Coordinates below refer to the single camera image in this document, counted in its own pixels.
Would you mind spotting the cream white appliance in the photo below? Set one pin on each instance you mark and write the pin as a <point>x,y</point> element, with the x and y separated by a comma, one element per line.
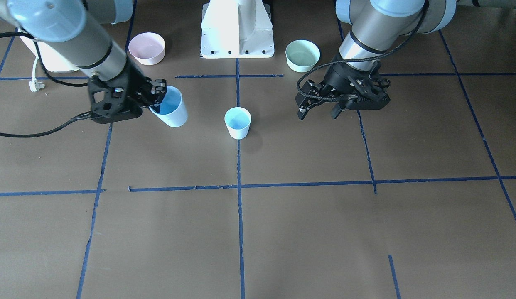
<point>53,61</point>

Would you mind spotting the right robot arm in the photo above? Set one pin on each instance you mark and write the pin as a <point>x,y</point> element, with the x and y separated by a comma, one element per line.
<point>71,28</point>

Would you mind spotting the light blue cup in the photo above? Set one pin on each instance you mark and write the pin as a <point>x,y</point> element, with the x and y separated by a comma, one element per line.
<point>237,121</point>
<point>172,110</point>

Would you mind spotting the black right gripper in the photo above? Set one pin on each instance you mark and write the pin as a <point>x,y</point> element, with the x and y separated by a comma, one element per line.
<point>136,84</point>

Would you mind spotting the green bowl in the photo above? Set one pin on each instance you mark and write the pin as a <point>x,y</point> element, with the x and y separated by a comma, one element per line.
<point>302,55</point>

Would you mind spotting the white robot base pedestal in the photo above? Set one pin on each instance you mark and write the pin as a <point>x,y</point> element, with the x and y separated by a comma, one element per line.
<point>236,29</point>

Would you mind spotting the pink bowl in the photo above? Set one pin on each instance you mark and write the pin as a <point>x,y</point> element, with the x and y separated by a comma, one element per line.
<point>148,48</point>

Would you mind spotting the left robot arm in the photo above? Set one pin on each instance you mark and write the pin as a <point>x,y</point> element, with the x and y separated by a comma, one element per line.
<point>375,26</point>

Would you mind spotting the white power plug with cable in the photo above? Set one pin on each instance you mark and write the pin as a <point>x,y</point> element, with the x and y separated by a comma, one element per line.
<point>34,84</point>

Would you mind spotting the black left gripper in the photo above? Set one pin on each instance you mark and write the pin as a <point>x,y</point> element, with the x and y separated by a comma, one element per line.
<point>335,78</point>

